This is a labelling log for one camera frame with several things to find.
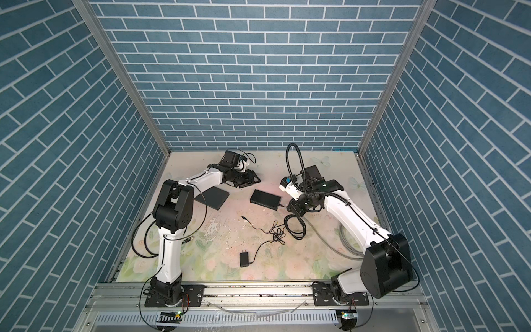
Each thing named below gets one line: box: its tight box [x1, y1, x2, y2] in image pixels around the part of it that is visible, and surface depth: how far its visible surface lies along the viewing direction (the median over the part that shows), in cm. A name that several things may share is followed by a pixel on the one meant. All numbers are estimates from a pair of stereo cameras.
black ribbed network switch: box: [249, 188, 282, 211], surface depth 101 cm
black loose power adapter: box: [239, 249, 249, 268], surface depth 82 cm
